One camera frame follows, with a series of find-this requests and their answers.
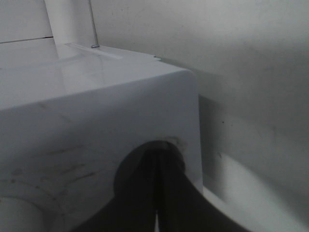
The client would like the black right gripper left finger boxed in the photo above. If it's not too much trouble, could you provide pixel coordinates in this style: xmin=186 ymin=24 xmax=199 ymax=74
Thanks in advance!
xmin=73 ymin=145 xmax=156 ymax=232

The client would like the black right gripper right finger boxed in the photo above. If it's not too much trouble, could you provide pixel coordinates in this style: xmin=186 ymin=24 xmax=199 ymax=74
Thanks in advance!
xmin=156 ymin=142 xmax=246 ymax=232

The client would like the white microwave oven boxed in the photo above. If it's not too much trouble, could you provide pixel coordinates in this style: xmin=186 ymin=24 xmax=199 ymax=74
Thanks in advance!
xmin=0 ymin=43 xmax=203 ymax=232

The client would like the grey metal pole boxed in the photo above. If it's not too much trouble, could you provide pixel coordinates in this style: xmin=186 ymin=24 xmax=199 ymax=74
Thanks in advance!
xmin=88 ymin=0 xmax=99 ymax=48

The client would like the white partition panel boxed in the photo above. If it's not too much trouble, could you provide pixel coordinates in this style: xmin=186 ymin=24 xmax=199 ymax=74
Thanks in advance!
xmin=45 ymin=0 xmax=95 ymax=46

